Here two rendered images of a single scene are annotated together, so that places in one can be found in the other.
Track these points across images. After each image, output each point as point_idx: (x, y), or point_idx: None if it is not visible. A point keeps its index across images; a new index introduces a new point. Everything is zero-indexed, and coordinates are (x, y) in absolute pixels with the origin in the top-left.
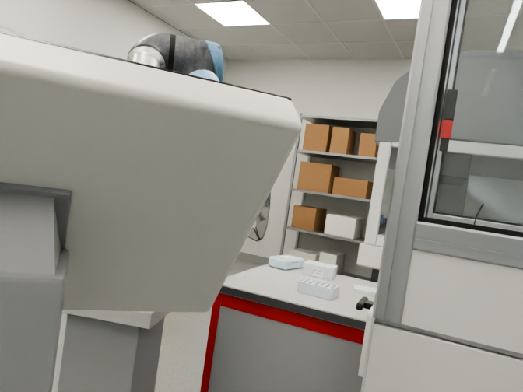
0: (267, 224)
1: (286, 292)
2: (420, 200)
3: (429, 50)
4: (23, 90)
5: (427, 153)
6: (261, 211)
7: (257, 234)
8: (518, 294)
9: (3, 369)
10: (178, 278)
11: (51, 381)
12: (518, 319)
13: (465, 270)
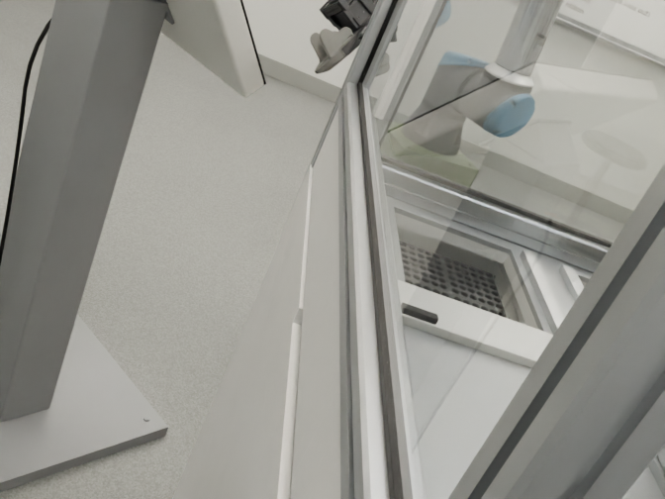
0: (331, 63)
1: None
2: (360, 64)
3: None
4: None
5: (375, 20)
6: (329, 49)
7: (319, 67)
8: (330, 159)
9: (90, 25)
10: (214, 51)
11: (100, 41)
12: (321, 181)
13: (334, 131)
